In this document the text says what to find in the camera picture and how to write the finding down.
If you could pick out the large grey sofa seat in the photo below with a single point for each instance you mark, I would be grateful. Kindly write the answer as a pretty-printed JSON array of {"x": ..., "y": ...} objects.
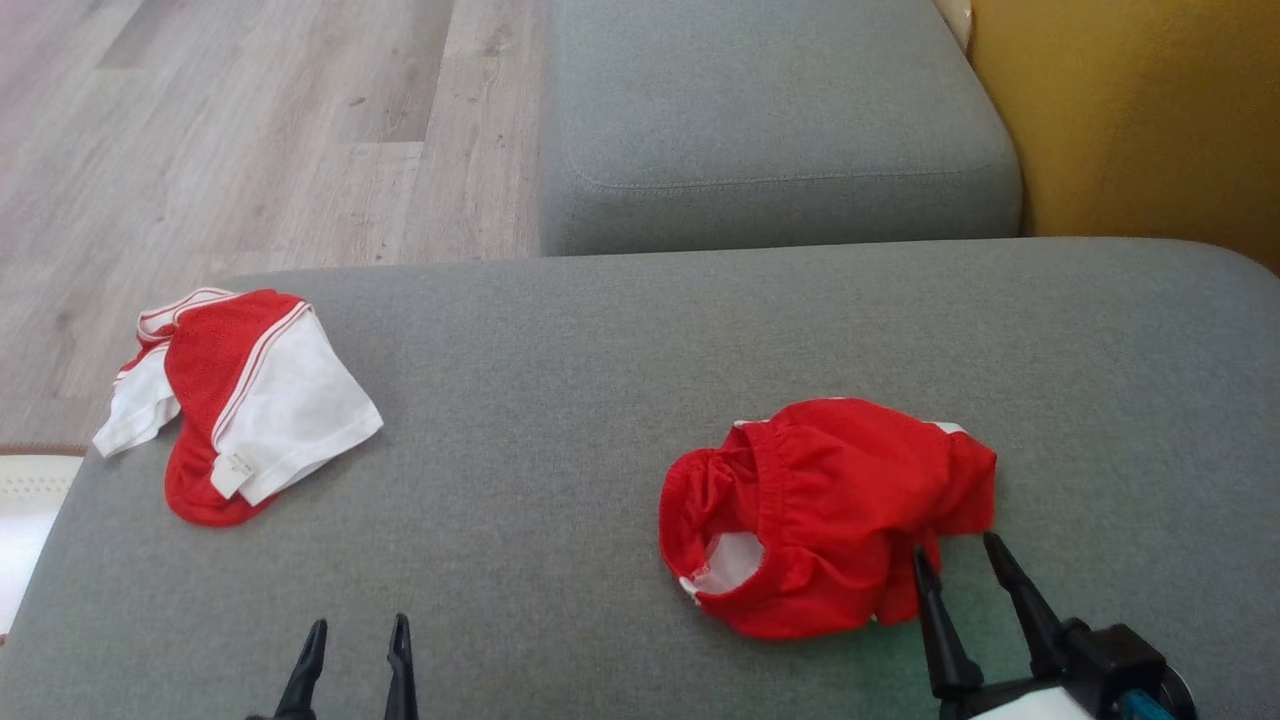
[{"x": 560, "y": 400}]

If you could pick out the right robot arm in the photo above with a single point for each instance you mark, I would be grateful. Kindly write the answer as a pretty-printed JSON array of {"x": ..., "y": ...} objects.
[{"x": 1183, "y": 700}]

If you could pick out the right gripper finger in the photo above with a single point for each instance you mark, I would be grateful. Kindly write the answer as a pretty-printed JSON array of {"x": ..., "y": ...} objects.
[
  {"x": 942, "y": 640},
  {"x": 1030, "y": 610}
]

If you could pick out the beige fabric piece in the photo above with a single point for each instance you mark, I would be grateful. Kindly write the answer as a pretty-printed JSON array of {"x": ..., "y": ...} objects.
[{"x": 955, "y": 20}]

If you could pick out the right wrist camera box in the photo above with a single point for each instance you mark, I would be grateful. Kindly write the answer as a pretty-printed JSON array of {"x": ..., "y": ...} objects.
[{"x": 1115, "y": 655}]

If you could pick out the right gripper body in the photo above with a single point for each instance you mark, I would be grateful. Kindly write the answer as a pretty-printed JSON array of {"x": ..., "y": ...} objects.
[{"x": 1020, "y": 703}]

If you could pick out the white rug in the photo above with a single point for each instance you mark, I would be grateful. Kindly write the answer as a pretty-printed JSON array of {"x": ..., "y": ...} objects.
[{"x": 30, "y": 520}]

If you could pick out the red and white shirt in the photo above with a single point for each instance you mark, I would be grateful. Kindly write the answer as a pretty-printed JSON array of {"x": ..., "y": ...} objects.
[{"x": 280, "y": 400}]

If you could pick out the red shorts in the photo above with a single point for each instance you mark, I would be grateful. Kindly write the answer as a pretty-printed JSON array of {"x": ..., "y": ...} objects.
[{"x": 830, "y": 510}]

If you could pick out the small grey sofa section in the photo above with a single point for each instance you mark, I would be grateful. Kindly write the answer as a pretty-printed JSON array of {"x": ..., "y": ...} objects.
[{"x": 770, "y": 100}]

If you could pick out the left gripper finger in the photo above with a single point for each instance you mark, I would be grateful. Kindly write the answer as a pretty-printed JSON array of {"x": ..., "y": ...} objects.
[
  {"x": 401, "y": 670},
  {"x": 303, "y": 675}
]

